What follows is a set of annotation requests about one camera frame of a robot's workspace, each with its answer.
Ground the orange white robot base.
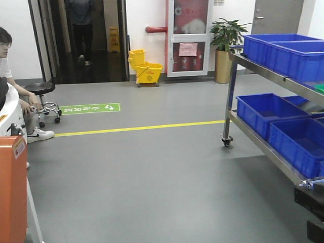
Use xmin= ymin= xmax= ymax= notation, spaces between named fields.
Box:
xmin=1 ymin=85 xmax=27 ymax=242

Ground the seated person white shirt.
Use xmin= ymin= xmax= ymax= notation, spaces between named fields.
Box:
xmin=1 ymin=27 xmax=55 ymax=143

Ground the blue bin cart lower shelf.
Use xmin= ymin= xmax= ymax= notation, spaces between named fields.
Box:
xmin=236 ymin=93 xmax=310 ymax=141
xmin=268 ymin=118 xmax=323 ymax=178

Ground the potted plant gold pot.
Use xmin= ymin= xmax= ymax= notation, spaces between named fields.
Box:
xmin=210 ymin=18 xmax=250 ymax=84

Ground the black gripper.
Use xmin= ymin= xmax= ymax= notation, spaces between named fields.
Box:
xmin=294 ymin=177 xmax=323 ymax=242

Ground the yellow wet floor sign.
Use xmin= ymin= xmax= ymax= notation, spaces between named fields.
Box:
xmin=109 ymin=27 xmax=120 ymax=53

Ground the standing person in doorway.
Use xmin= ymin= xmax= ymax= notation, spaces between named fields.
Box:
xmin=65 ymin=0 xmax=96 ymax=66

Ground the green floor sign sticker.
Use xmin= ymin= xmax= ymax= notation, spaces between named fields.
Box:
xmin=60 ymin=103 xmax=120 ymax=115

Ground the black round stool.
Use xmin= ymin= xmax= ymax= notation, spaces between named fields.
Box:
xmin=24 ymin=82 xmax=62 ymax=128

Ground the red fire hose cabinet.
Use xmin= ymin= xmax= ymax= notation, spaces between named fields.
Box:
xmin=165 ymin=0 xmax=213 ymax=78

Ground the yellow mop bucket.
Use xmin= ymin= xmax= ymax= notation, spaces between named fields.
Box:
xmin=128 ymin=49 xmax=163 ymax=87

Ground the steel wheeled cart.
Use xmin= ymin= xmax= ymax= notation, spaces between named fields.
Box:
xmin=221 ymin=45 xmax=324 ymax=200

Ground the blue bin on cart top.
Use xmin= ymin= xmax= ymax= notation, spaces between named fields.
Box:
xmin=266 ymin=40 xmax=323 ymax=83
xmin=242 ymin=33 xmax=321 ymax=65

